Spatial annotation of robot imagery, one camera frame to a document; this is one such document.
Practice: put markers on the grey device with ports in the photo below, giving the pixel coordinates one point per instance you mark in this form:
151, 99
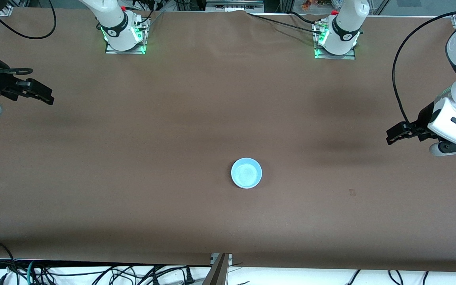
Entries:
234, 6

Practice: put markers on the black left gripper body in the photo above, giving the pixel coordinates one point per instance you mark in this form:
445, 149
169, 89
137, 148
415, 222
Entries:
423, 118

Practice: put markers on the brown table mat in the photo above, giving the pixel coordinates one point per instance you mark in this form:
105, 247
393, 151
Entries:
228, 99

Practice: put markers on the black power plug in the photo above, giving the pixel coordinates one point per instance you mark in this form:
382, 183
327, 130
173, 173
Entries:
189, 277

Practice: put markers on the light blue bowl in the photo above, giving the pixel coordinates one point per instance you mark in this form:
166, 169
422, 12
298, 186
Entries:
246, 173

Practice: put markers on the orange colourful object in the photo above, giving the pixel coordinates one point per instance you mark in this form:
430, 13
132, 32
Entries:
309, 4

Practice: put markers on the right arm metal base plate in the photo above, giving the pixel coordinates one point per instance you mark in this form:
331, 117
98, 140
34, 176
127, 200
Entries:
111, 50

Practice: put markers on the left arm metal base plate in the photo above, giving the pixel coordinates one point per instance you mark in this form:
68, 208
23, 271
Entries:
348, 56

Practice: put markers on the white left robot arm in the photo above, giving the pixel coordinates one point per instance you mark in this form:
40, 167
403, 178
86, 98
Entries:
453, 118

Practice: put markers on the metal table frame bracket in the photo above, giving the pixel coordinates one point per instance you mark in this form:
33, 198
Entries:
218, 273

